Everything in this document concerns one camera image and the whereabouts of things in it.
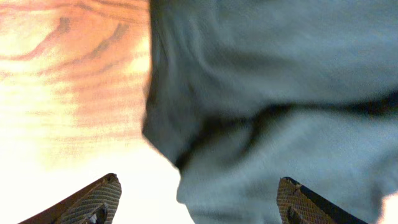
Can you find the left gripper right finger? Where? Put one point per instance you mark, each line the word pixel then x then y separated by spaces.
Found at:
pixel 299 205

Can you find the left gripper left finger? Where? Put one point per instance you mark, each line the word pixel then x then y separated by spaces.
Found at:
pixel 96 203

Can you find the black t-shirt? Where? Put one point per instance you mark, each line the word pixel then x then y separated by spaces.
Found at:
pixel 245 92

